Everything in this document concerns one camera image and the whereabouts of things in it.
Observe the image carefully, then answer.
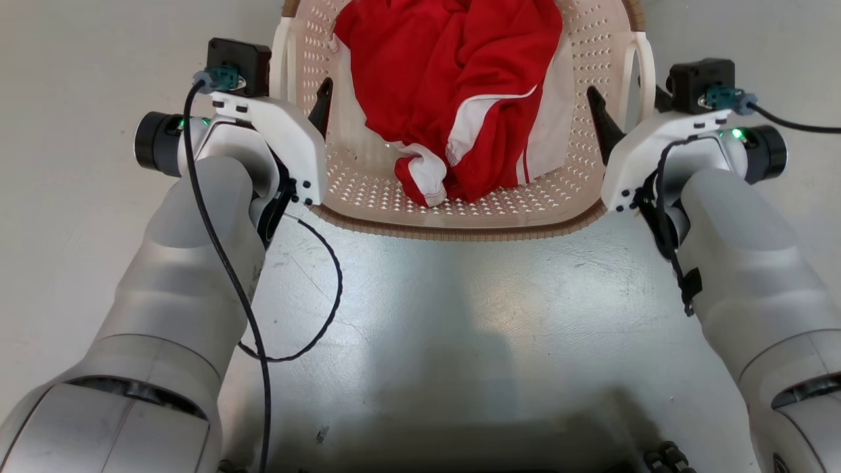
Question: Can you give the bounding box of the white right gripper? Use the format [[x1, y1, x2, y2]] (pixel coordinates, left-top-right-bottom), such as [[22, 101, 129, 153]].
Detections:
[[586, 75, 733, 212]]

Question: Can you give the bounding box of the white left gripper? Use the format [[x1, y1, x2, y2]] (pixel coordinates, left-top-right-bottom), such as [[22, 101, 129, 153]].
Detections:
[[209, 77, 334, 206]]

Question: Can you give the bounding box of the beige perforated plastic laundry basket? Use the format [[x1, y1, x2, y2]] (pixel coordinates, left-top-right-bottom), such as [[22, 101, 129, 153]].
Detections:
[[270, 0, 657, 242]]

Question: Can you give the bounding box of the red and white garment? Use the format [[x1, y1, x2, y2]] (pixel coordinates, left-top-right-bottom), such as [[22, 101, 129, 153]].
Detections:
[[331, 0, 575, 208]]

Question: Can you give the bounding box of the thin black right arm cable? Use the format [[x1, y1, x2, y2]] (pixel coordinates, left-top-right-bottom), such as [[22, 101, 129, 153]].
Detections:
[[633, 135, 703, 317]]

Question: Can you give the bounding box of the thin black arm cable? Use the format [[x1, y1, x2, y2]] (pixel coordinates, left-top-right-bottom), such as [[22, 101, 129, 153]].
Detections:
[[237, 212, 344, 363], [633, 135, 703, 317]]

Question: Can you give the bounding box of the thick black right camera cable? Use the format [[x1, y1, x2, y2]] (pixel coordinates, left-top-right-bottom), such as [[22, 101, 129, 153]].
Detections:
[[699, 87, 841, 135]]

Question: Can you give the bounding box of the thick black camera cable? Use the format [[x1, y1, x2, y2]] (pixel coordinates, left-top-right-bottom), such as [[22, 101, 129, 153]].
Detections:
[[699, 87, 841, 135], [182, 65, 273, 473]]

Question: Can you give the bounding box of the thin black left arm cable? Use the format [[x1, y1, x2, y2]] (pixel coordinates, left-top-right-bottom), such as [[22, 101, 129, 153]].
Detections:
[[237, 212, 344, 363]]

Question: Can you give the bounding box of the thick black left camera cable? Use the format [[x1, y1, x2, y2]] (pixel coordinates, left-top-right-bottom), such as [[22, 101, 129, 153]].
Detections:
[[182, 65, 273, 473]]

